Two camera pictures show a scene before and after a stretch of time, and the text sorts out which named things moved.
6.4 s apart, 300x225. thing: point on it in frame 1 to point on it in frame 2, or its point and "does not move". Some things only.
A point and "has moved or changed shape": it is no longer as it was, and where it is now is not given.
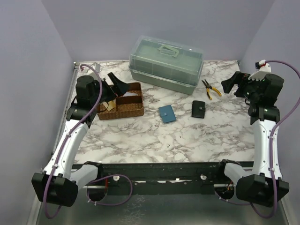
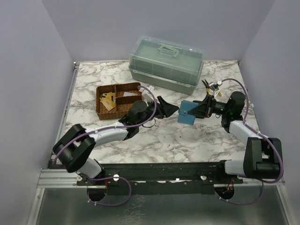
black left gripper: x=117 y=89 to x=168 y=109
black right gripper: x=239 y=78 to x=205 y=109
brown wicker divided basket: x=129 y=104 does not move
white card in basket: x=128 y=93 does not move
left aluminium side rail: x=75 y=67 does not move
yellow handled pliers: x=209 y=87 does not move
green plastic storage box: x=173 y=65 does not move
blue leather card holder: x=167 y=113 has moved or changed shape
